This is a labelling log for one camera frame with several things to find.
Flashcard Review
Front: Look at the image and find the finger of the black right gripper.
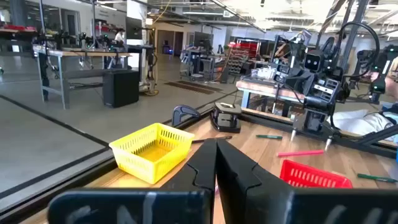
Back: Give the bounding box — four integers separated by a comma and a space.
298, 70, 315, 96
284, 69, 304, 95

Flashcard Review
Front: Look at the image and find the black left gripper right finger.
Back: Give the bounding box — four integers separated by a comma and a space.
216, 139, 398, 224

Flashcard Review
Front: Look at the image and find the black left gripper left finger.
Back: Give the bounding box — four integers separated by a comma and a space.
48, 139, 218, 224

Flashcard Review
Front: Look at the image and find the pink pencil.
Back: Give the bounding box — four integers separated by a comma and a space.
277, 149, 325, 157

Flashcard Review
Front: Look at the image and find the wooden top table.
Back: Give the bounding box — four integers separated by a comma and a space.
235, 79, 307, 114

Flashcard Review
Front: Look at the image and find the clear plastic container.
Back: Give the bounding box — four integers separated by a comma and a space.
250, 66, 277, 80

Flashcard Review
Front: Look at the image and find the thin black pencil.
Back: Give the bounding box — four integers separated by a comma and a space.
192, 135, 233, 144

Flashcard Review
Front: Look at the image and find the person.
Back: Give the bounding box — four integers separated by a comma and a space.
329, 55, 398, 142
114, 28, 126, 44

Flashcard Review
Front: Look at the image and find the yellow plastic bin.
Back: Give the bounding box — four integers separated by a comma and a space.
109, 123, 196, 185

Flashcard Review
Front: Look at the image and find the red parts shelf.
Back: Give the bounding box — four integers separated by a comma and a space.
229, 39, 261, 60

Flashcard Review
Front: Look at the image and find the black table clamp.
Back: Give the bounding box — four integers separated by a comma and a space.
171, 105, 201, 127

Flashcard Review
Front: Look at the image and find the red plastic bin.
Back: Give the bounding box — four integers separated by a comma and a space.
279, 159, 354, 189

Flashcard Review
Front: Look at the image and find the dark floor mat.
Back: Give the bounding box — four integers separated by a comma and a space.
164, 80, 223, 95

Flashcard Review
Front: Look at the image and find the black speaker box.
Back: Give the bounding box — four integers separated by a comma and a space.
102, 69, 140, 109

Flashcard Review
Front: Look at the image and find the wooden workbench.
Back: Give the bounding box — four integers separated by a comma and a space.
32, 44, 133, 110

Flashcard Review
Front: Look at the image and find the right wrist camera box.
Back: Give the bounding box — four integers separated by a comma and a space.
303, 49, 326, 73

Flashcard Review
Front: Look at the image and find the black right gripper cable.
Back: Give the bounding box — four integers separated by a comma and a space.
336, 21, 381, 79

